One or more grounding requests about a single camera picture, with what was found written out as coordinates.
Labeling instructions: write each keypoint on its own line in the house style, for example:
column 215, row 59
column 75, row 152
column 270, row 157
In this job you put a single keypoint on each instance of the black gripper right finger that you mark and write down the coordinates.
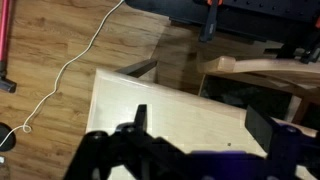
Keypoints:
column 265, row 131

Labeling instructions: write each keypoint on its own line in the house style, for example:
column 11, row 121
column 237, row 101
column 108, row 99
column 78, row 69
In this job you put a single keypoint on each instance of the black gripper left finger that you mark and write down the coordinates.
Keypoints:
column 139, row 124

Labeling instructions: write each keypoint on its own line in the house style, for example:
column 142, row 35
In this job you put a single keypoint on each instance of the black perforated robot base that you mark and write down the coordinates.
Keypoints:
column 286, row 21

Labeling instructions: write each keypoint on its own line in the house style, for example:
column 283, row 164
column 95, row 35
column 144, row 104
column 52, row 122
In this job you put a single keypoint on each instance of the wooden chair near robot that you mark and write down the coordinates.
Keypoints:
column 304, row 77

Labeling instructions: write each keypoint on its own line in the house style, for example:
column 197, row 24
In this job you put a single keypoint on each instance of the orange black clamp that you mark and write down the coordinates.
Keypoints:
column 209, row 28

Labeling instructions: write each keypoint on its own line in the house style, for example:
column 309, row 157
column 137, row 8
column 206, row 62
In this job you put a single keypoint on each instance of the black round floor object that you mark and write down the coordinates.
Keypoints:
column 7, row 138

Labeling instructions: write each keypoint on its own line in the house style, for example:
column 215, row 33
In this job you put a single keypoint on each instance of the red pole with black foot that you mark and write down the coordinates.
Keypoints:
column 5, row 84

